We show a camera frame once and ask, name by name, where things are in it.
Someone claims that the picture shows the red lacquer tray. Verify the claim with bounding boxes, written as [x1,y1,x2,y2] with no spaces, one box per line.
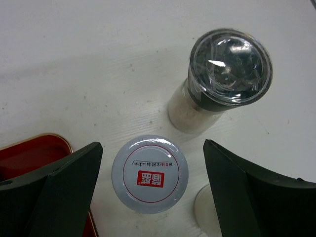
[0,134,97,237]

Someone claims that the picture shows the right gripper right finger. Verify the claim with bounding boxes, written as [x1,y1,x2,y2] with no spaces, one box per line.
[203,140,316,237]

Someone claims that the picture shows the clear cap salt grinder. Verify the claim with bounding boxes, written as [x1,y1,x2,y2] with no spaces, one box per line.
[168,28,273,134]

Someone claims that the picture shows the black cap white shaker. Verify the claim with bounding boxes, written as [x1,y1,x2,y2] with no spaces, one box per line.
[194,185,221,237]

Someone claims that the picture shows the white lid condiment jar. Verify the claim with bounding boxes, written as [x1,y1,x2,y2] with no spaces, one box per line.
[111,135,189,214]

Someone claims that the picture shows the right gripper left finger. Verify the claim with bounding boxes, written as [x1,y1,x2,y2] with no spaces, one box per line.
[0,142,103,237]

